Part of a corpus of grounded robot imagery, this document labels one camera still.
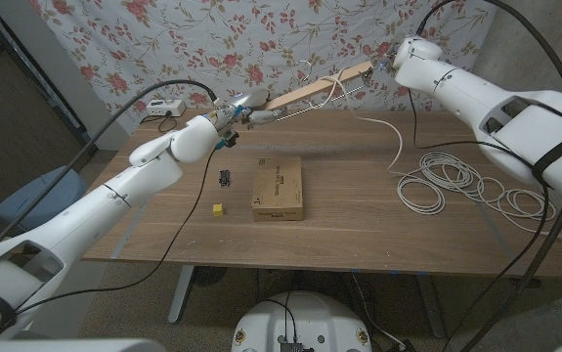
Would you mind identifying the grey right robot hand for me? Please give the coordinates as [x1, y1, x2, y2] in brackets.
[376, 51, 399, 73]

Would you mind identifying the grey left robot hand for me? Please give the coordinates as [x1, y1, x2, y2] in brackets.
[211, 87, 286, 131]

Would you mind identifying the long wooden clip hanger board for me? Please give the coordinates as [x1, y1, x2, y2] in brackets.
[263, 59, 374, 123]

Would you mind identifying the white Ethernet cable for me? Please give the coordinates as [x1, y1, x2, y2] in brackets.
[309, 72, 562, 241]

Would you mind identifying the brown cardboard package box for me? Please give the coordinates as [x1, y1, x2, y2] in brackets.
[250, 156, 305, 223]

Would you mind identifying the floral print backdrop cloth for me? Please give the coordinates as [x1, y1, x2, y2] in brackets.
[28, 0, 501, 136]

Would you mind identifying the white power strip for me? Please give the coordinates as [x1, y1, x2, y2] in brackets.
[146, 99, 187, 118]

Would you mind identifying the black round floor fan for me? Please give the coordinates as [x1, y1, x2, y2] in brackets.
[191, 266, 228, 287]

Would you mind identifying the blue padded stool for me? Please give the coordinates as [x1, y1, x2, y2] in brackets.
[0, 165, 90, 234]

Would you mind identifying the white table leg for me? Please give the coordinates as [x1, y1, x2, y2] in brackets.
[168, 265, 196, 325]

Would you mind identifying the white robot torso base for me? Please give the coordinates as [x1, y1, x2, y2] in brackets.
[231, 291, 373, 352]

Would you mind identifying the grey table leg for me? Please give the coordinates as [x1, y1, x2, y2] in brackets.
[416, 273, 451, 339]

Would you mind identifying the thin black right arm wire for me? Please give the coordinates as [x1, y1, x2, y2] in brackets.
[407, 87, 550, 352]

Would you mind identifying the thin black arm wire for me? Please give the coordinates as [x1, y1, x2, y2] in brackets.
[15, 146, 218, 315]
[407, 87, 550, 352]

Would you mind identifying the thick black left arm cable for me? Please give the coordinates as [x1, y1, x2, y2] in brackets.
[0, 79, 219, 244]

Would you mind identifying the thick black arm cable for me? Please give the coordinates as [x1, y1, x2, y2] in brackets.
[414, 0, 562, 352]
[0, 79, 219, 244]

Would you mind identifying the black power strip cord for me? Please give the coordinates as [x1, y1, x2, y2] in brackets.
[139, 110, 179, 135]

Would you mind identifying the thin black left arm wire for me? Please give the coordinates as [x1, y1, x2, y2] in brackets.
[15, 146, 218, 315]

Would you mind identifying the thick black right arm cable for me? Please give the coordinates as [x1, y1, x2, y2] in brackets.
[414, 0, 562, 352]

